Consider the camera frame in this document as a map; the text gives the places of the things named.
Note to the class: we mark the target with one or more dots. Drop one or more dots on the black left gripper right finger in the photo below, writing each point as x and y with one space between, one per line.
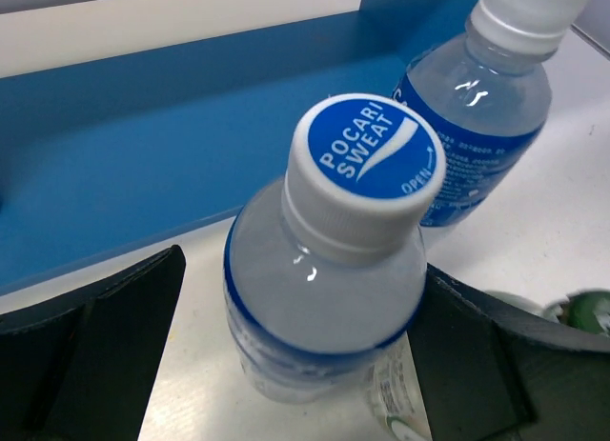
490 371

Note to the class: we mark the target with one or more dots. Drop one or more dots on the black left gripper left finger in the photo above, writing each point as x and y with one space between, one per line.
81 365

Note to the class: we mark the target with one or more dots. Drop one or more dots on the pocari sweat bottle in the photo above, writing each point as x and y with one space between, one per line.
486 94
325 267

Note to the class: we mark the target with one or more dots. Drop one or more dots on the blue and yellow shelf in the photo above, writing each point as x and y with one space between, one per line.
125 121

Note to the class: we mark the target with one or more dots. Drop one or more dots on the rear clear glass bottle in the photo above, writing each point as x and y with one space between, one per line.
393 395

